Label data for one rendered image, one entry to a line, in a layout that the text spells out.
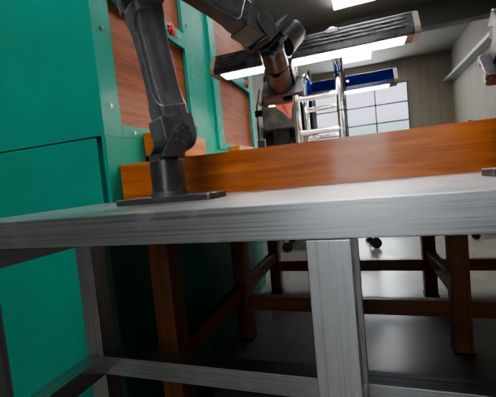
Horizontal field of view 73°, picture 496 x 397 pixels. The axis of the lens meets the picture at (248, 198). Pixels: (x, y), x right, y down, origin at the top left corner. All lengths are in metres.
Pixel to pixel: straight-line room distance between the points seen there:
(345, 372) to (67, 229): 0.38
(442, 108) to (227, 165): 8.85
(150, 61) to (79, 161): 0.43
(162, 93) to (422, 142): 0.50
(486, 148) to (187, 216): 0.58
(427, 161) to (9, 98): 1.08
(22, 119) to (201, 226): 0.83
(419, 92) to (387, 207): 9.15
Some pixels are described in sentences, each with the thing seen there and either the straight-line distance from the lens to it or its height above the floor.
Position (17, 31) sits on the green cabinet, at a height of 1.15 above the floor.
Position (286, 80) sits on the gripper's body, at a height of 0.92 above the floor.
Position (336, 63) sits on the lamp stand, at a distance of 1.27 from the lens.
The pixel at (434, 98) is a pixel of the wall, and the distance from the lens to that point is 9.51.
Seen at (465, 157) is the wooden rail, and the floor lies 0.70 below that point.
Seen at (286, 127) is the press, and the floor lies 1.46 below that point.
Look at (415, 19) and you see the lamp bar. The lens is 1.12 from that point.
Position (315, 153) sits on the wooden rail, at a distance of 0.74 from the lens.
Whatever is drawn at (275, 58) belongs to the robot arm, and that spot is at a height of 0.95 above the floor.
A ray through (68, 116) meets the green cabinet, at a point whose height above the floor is 0.90.
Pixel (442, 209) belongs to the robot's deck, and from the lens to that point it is 0.35.
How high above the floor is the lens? 0.70
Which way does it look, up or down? 4 degrees down
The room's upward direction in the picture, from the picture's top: 6 degrees counter-clockwise
